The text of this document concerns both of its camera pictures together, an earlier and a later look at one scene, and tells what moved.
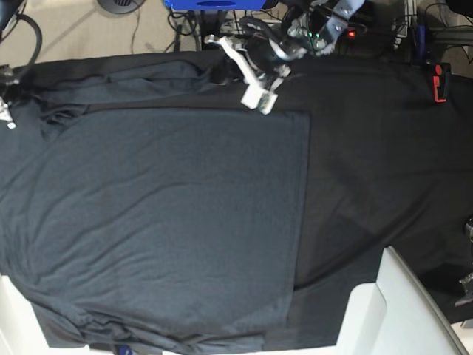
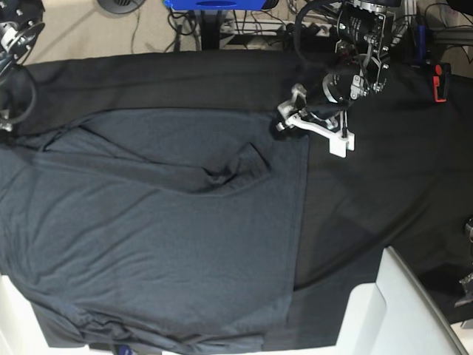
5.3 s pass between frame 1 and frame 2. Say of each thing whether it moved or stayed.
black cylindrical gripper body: moved
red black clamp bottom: stayed
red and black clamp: stayed
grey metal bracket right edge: stayed
